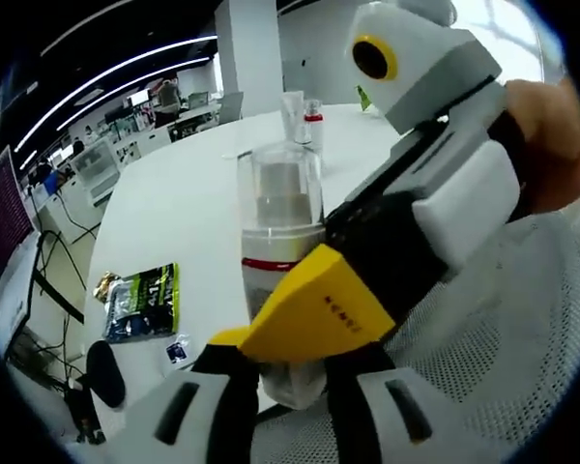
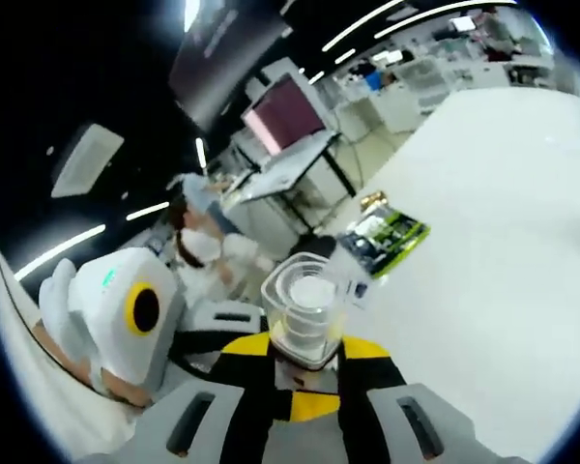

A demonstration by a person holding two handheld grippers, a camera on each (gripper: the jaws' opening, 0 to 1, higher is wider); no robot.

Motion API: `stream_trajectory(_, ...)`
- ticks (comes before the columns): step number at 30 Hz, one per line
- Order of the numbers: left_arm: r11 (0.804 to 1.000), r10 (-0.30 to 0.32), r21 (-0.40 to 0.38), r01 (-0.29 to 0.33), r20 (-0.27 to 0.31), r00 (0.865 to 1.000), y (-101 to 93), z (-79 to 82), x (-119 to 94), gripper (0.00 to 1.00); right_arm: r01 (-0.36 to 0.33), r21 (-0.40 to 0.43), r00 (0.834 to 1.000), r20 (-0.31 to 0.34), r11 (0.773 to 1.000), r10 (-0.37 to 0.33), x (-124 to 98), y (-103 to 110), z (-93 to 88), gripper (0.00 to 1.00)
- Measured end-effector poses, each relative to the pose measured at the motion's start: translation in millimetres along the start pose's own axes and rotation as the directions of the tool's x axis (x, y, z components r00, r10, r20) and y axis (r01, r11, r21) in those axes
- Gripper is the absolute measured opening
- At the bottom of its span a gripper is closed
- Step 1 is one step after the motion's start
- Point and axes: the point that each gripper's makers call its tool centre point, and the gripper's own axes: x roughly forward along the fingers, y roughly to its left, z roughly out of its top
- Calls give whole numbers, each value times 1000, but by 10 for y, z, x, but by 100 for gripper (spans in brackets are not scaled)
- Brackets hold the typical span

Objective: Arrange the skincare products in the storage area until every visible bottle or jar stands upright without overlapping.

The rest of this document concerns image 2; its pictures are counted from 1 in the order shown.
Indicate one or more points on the dark overhead panel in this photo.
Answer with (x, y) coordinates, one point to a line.
(222, 58)

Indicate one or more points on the person's left hand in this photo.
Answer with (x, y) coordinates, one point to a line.
(121, 392)

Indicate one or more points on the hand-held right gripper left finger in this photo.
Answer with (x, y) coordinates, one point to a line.
(241, 401)

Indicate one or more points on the clear cap skincare bottle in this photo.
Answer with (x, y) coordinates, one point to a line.
(304, 299)

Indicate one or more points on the white desk with black frame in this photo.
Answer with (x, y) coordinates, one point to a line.
(290, 169)

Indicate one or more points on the ceiling air conditioner unit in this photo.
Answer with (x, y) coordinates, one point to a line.
(87, 159)

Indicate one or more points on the bright desktop monitor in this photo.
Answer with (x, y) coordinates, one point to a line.
(463, 22)

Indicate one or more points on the black rounded object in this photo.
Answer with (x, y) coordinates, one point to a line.
(314, 249)

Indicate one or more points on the small clear sample sachet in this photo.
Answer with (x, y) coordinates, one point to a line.
(358, 290)

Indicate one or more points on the green black sachet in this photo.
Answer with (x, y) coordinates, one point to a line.
(401, 232)

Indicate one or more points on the short ceiling light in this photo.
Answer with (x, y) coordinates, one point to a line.
(201, 152)

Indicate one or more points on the pink screen monitor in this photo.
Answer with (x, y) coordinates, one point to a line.
(285, 113)

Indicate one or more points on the gold foil packet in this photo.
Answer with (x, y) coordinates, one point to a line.
(374, 199)

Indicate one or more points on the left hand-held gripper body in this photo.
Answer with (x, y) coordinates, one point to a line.
(96, 309)

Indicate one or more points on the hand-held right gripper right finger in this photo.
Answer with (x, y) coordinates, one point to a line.
(367, 386)

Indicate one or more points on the long ceiling light strip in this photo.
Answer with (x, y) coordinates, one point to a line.
(362, 25)

